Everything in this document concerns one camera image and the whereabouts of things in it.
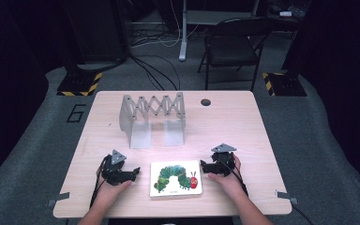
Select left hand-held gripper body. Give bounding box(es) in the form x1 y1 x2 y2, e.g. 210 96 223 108
100 149 134 187

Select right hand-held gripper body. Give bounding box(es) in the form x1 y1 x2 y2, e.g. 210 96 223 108
210 142 237 176

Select white caterpillar picture book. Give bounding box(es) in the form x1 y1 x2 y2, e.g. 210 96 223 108
149 159 203 199

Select person's left hand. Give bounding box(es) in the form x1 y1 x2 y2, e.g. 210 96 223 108
96 165 134 204

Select person's right hand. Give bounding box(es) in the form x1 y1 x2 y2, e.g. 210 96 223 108
207 154 248 202

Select grey expandable metal book rack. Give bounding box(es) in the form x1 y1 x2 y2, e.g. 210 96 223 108
118 91 188 150

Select black stand base hazard stripes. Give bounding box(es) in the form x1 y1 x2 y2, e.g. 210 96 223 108
56 70 103 98
261 71 308 98

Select black folding chair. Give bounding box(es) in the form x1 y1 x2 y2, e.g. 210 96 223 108
197 16 275 92

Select white-legged desk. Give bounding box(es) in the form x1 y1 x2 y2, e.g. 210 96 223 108
178 0 262 62

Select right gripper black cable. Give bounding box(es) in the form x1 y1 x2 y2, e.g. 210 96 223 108
216 157 249 198

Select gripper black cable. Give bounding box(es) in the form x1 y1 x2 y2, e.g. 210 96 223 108
216 157 249 198
88 155 113 210

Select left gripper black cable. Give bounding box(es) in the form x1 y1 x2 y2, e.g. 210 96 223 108
88 155 113 210

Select grey table edge bracket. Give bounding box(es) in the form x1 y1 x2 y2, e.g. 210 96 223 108
46 191 71 208
275 189 298 206

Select black cable under table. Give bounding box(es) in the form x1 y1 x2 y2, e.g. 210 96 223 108
291 203 315 225

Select black floor cables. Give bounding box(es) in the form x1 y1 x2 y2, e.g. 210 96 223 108
128 53 182 92

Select white floor cables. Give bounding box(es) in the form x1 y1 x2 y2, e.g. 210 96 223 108
130 0 201 49

